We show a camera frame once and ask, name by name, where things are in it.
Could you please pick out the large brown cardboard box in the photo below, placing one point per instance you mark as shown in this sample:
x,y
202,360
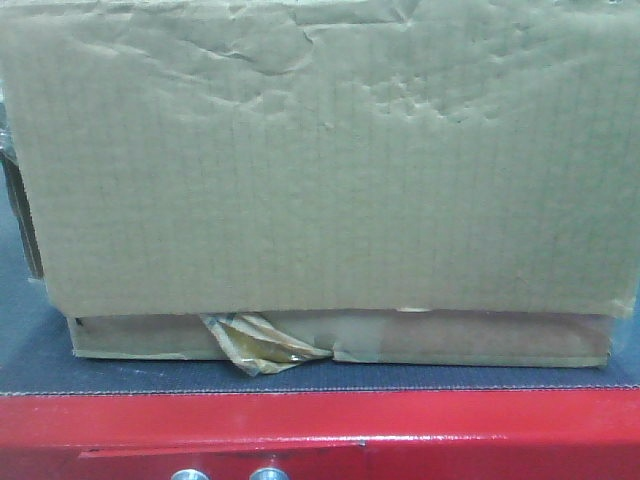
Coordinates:
x,y
228,156

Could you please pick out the crumpled yellow packing tape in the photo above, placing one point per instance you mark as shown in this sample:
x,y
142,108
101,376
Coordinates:
x,y
256,347

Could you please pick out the flat cardboard box underneath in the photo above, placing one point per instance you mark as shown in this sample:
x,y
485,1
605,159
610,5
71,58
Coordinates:
x,y
440,337

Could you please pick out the right silver bolt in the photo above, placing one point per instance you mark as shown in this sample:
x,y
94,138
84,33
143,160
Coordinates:
x,y
269,473

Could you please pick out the silver bolt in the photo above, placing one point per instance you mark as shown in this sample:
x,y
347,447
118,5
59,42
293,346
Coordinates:
x,y
269,473
189,474

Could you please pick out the left silver bolt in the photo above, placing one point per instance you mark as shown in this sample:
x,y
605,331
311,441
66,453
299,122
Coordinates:
x,y
189,474

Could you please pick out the red metal table frame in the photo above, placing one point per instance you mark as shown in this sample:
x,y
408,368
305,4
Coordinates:
x,y
528,434

